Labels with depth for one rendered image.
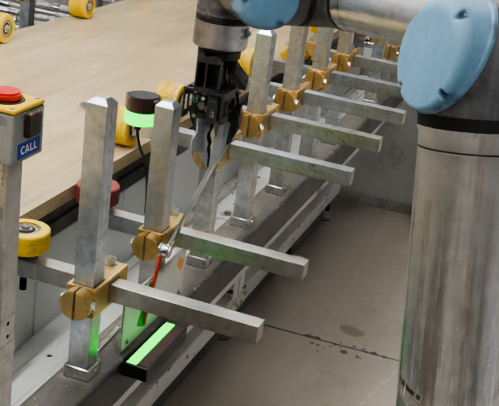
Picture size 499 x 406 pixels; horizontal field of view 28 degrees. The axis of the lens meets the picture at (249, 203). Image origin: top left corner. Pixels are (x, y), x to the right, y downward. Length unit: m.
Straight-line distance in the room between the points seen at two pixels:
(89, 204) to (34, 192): 0.32
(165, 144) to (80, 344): 0.37
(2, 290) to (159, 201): 0.51
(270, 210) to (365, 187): 2.14
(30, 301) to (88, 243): 0.37
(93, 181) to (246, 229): 0.82
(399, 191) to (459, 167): 3.49
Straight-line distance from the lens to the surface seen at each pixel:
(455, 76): 0.97
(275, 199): 2.48
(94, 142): 1.50
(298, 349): 3.27
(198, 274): 2.04
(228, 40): 1.63
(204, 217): 2.03
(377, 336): 3.44
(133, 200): 2.21
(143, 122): 1.73
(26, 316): 1.90
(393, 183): 4.49
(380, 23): 1.41
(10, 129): 1.22
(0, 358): 1.38
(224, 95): 1.64
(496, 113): 1.00
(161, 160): 1.74
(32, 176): 1.91
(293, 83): 2.42
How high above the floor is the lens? 1.58
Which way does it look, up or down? 21 degrees down
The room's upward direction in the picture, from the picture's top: 8 degrees clockwise
